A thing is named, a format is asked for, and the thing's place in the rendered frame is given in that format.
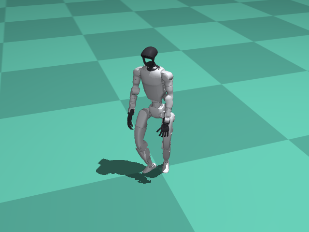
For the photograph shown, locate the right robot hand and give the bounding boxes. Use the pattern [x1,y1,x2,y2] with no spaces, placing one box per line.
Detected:
[127,109,134,130]

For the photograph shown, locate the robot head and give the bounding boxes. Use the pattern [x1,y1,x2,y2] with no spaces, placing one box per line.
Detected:
[141,46,159,71]

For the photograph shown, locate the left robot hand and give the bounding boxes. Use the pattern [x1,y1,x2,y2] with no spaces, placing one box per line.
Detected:
[156,117,169,137]

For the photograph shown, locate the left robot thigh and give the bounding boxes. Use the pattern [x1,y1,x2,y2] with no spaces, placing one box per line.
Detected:
[161,111,175,150]

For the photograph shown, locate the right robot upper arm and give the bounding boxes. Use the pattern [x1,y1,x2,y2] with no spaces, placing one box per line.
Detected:
[132,66,142,95]

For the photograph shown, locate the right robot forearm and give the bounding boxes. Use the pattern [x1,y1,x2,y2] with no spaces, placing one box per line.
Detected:
[128,87,137,113]

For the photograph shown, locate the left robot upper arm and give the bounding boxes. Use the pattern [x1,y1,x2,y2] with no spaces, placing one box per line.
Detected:
[161,70,173,101]

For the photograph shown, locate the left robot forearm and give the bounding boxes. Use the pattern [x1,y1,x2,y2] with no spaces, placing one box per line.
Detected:
[164,96,173,123]

